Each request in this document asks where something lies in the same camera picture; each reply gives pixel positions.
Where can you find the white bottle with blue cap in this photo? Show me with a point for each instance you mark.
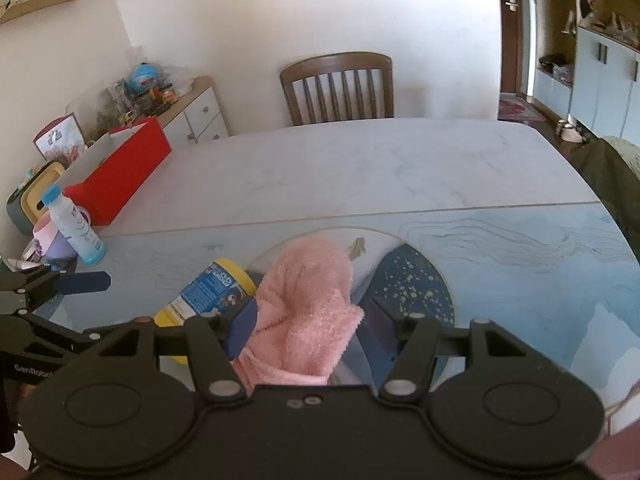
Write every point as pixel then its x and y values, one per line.
pixel 80 230

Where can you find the red patterned gift bag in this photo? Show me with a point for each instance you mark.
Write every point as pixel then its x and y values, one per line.
pixel 57 137

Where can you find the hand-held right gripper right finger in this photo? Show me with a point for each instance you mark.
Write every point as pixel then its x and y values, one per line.
pixel 379 332

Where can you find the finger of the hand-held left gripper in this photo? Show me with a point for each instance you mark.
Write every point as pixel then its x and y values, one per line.
pixel 55 332
pixel 82 282

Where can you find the pink fluffy cloth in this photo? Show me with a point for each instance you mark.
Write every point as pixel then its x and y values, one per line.
pixel 310 300

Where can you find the blue toy globe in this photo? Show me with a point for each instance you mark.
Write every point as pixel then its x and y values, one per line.
pixel 143 77

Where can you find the brown door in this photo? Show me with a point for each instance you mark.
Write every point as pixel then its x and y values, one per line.
pixel 512 50

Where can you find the brown wooden chair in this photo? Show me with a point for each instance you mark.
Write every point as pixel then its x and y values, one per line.
pixel 335 67

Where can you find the yellow lid vitamin jar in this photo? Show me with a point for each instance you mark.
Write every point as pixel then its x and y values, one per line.
pixel 210 290

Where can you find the purple cup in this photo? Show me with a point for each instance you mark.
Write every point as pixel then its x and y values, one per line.
pixel 62 246

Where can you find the red patterned rug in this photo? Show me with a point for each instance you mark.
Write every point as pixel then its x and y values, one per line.
pixel 517 110

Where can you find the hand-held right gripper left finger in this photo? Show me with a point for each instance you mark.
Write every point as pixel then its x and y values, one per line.
pixel 242 327

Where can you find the wooden wall shelf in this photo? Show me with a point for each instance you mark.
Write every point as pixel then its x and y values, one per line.
pixel 45 2

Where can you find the person's pink clothing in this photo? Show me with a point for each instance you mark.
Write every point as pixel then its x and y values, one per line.
pixel 622 425

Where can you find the pile of small toys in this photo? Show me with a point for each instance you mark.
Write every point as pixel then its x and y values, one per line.
pixel 145 102

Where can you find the red cardboard box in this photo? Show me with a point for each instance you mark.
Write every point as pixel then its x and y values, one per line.
pixel 135 160

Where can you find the green and yellow storage box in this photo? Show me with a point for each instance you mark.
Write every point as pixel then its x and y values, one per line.
pixel 35 190

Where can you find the pair of slippers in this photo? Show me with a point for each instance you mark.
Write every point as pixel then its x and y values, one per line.
pixel 571 131

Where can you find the pale blue cabinet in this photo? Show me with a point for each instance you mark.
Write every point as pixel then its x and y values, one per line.
pixel 605 80

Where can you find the pink mug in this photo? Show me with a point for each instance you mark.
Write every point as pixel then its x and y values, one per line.
pixel 42 232

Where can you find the white sideboard with wooden top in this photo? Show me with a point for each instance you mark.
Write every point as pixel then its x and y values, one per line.
pixel 202 110

